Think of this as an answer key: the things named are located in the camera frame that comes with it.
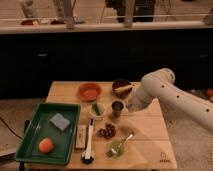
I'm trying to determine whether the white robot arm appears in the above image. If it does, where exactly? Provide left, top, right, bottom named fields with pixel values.
left=126, top=68, right=213, bottom=133

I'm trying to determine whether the dark brown bowl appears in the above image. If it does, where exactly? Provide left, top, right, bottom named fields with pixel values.
left=112, top=79, right=132, bottom=99

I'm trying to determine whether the red-orange bowl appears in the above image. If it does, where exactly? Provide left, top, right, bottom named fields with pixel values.
left=78, top=83, right=101, bottom=101

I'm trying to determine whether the green glass bowl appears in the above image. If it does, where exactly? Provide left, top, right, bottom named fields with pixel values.
left=106, top=140, right=124, bottom=157

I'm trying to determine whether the yellow banana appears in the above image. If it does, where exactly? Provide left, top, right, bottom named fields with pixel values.
left=114, top=85, right=134, bottom=93

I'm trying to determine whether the small metal cup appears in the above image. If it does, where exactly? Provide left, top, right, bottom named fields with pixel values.
left=111, top=101, right=124, bottom=117

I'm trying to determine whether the green cucumber piece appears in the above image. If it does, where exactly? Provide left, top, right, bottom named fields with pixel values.
left=92, top=102, right=101, bottom=116

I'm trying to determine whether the bunch of red grapes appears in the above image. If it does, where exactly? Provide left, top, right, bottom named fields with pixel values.
left=97, top=124, right=116, bottom=139

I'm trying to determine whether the small wooden block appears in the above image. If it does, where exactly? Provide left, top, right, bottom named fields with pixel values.
left=75, top=125, right=87, bottom=149

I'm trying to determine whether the blue sponge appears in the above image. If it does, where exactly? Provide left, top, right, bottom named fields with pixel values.
left=50, top=113, right=70, bottom=131

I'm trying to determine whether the white black brush tool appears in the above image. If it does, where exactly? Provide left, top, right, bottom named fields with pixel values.
left=81, top=119, right=94, bottom=164

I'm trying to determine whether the green plastic tray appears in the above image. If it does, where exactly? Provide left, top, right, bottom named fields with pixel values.
left=14, top=103, right=81, bottom=165

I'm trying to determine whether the orange fruit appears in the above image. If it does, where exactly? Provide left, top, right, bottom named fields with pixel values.
left=39, top=138, right=54, bottom=154

